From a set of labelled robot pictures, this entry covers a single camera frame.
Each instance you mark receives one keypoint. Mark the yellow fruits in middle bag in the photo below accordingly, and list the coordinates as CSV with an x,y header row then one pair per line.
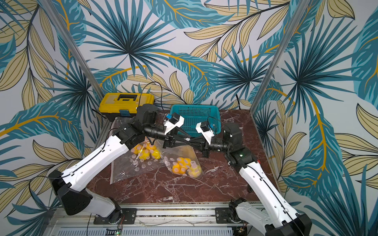
x,y
186,167

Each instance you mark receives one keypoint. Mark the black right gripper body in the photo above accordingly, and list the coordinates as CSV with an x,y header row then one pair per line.
x,y
204,144

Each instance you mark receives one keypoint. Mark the right aluminium frame post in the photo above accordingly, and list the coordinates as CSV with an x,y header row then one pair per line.
x,y
293,23

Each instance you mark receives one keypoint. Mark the orange fruits in left bag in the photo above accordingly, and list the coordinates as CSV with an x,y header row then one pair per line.
x,y
146,151

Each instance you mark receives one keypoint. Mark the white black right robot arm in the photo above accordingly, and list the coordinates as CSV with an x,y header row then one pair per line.
x,y
279,217

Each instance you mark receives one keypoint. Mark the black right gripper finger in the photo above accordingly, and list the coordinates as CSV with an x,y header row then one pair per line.
x,y
197,147
197,141

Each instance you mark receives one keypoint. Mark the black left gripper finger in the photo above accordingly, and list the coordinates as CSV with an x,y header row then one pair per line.
x,y
180,133
178,144

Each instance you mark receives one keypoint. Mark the teal plastic basket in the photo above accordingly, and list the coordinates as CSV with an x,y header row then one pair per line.
x,y
194,114

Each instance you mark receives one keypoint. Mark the aluminium frame post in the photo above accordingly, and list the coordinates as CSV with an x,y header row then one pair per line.
x,y
293,23
71,44

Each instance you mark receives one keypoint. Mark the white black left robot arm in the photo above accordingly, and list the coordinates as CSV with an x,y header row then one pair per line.
x,y
70,185

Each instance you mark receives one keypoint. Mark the yellow black toolbox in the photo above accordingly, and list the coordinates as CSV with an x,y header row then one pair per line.
x,y
116,105

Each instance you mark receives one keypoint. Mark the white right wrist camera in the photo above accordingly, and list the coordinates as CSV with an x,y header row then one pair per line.
x,y
205,130

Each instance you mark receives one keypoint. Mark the dotted zip-top bag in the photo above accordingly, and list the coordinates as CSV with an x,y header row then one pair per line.
x,y
171,154
128,166

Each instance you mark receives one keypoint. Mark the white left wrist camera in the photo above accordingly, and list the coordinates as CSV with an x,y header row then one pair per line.
x,y
172,121

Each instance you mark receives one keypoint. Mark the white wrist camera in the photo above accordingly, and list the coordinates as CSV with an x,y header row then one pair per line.
x,y
205,130
172,121

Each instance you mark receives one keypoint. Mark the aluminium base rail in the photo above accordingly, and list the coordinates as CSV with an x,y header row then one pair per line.
x,y
172,219

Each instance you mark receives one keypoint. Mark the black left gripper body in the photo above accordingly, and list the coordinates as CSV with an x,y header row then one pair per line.
x,y
168,139

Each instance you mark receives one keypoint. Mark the left aluminium frame post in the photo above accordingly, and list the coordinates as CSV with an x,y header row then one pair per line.
x,y
71,44

